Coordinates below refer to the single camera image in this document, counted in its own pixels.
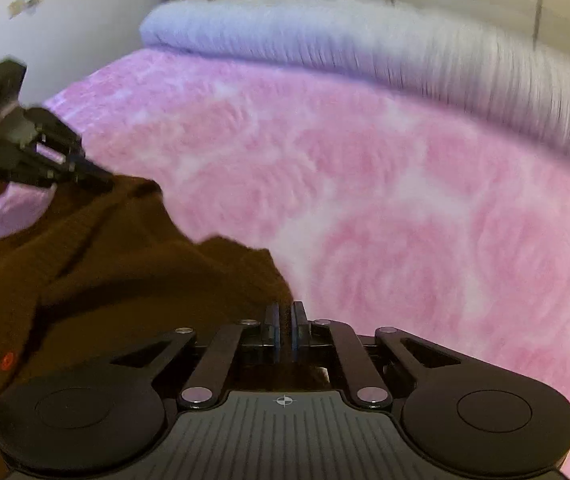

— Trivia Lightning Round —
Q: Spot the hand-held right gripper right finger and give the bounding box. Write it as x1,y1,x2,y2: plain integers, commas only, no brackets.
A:
292,302,466,411

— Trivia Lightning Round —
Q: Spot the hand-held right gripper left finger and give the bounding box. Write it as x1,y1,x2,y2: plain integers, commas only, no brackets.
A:
110,304,282,411

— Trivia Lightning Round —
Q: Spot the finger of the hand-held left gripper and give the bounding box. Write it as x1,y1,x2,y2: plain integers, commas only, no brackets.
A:
27,107,86,171
15,150,113,192

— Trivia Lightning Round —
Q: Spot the white quilt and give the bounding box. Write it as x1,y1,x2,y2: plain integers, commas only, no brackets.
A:
140,0,570,176

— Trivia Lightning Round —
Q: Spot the pink patterned bed sheet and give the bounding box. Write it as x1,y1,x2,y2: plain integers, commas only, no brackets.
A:
0,47,570,480

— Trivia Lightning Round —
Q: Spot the brown knit sweater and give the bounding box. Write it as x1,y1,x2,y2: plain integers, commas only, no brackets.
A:
0,175,296,480

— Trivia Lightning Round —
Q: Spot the wall hook sticker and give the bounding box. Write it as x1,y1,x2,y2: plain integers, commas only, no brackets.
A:
7,0,46,18

